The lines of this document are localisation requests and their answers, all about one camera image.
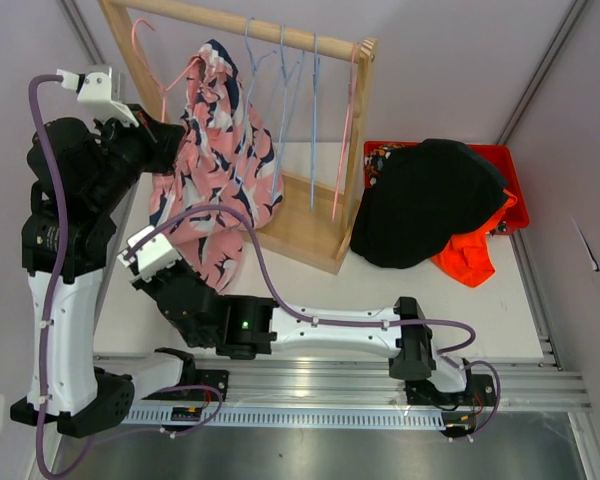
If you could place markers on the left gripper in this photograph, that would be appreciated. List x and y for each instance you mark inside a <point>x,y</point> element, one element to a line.
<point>161,139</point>

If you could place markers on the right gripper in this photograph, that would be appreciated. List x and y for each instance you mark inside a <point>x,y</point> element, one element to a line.
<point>180,268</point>

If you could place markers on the pink shark print shorts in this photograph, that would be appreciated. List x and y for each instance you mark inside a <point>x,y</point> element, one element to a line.
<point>226,158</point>

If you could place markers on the blue hanger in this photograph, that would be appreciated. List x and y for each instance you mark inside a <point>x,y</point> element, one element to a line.
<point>290,75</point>
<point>255,64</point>
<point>314,122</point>

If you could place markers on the orange camouflage shorts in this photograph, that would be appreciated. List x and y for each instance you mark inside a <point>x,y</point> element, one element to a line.
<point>375,155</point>

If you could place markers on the black shorts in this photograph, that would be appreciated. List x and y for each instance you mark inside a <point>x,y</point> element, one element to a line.
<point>424,195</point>

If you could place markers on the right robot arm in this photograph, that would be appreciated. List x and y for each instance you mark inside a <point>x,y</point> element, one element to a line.
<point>244,327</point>

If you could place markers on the wooden clothes rack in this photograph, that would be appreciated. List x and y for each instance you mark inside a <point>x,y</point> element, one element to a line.
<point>323,180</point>

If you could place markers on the red plastic bin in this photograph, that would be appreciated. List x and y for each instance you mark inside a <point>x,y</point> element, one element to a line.
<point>514,218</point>

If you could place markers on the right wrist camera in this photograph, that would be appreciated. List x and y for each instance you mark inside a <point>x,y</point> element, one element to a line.
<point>150,258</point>

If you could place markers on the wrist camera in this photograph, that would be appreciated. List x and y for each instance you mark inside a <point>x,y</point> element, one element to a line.
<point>150,258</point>
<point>99,92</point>

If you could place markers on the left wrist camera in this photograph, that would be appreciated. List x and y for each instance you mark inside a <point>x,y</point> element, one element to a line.
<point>99,92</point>

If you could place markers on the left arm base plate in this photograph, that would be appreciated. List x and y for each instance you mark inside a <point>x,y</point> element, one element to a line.
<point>218,379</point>

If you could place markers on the aluminium mounting rail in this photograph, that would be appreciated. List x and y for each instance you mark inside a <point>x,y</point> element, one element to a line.
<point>352,394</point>

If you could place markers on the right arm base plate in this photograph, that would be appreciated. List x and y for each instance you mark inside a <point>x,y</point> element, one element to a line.
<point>479,387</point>

